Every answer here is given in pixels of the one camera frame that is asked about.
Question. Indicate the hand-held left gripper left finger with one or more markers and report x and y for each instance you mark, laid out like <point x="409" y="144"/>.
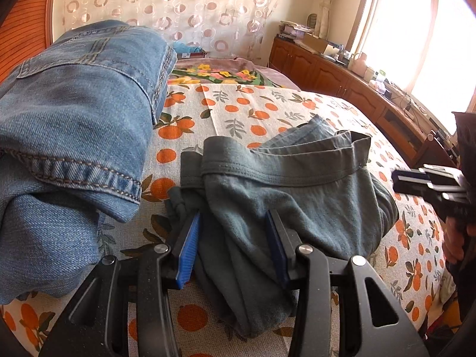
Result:
<point x="187" y="247"/>

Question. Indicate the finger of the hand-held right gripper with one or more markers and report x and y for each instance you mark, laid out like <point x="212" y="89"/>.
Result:
<point x="411" y="183"/>
<point x="440" y="171"/>

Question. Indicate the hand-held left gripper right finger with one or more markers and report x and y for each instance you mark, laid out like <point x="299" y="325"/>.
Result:
<point x="276" y="247"/>

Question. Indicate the grey-green pants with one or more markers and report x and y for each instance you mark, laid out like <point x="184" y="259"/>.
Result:
<point x="316" y="208"/>

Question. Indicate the person's right forearm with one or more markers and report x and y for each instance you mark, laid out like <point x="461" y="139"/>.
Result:
<point x="465" y="286"/>

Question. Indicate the person's right hand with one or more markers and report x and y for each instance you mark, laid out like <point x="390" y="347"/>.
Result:
<point x="453" y="241"/>

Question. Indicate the orange fruit print bedsheet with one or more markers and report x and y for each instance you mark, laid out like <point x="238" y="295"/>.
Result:
<point x="260" y="104"/>

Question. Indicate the wooden cabinet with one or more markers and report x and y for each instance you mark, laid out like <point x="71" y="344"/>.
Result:
<point x="316" y="70"/>

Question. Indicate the window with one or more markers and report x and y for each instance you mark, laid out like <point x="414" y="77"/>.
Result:
<point x="409" y="26"/>

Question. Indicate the cardboard box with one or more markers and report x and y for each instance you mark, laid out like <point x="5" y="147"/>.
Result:
<point x="316" y="44"/>

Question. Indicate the floral blanket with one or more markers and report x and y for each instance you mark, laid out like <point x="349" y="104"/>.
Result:
<point x="223" y="74"/>

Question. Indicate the blue denim jeans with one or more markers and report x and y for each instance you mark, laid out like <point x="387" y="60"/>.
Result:
<point x="74" y="111"/>

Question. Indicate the pile of papers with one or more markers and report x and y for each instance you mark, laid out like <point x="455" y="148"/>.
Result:
<point x="295" y="29"/>

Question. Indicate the beige window curtain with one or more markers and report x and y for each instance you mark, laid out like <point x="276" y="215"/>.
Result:
<point x="325" y="3"/>

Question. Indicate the blue bag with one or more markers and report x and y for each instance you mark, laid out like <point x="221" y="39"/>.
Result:
<point x="186" y="48"/>

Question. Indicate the sheer circle pattern curtain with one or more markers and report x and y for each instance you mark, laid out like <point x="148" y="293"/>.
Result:
<point x="167" y="3"/>

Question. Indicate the wooden slatted panel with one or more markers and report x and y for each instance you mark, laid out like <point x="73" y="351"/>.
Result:
<point x="26" y="26"/>

